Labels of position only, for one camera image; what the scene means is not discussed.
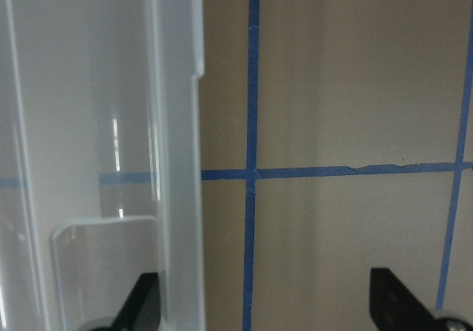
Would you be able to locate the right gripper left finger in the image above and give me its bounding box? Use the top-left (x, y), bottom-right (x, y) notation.
top-left (110, 273), bottom-right (161, 331)

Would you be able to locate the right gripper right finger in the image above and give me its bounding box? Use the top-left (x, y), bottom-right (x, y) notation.
top-left (370, 267), bottom-right (440, 331)

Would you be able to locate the clear plastic box lid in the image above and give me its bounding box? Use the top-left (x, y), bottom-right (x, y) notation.
top-left (1, 0), bottom-right (205, 330)

